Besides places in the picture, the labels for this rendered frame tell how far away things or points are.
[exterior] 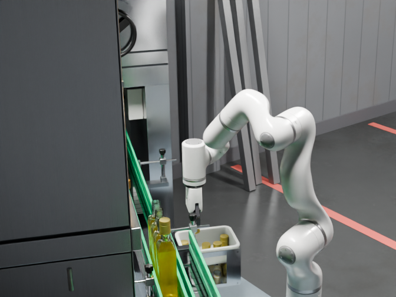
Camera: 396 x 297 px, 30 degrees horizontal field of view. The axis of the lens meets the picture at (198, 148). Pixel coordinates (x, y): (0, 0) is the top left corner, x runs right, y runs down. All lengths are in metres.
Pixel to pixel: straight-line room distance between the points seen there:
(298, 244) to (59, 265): 0.90
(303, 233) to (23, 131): 1.11
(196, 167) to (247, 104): 0.38
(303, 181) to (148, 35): 1.20
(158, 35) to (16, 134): 1.73
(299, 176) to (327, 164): 3.75
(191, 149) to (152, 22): 0.83
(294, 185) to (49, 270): 0.92
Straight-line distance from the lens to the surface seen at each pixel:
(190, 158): 2.61
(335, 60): 6.66
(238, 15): 5.45
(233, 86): 5.42
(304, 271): 2.45
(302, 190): 2.37
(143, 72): 3.30
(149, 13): 3.24
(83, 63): 1.58
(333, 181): 5.78
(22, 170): 1.65
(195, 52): 5.50
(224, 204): 5.37
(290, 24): 6.19
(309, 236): 2.42
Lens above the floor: 2.37
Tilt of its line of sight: 22 degrees down
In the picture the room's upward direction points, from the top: 1 degrees counter-clockwise
